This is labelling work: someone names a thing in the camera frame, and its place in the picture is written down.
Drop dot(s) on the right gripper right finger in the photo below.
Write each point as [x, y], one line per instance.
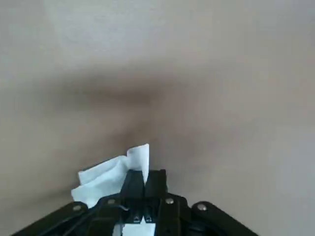
[177, 216]

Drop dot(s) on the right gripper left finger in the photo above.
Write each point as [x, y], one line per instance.
[105, 214]

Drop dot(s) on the white tissue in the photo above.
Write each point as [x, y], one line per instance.
[105, 177]

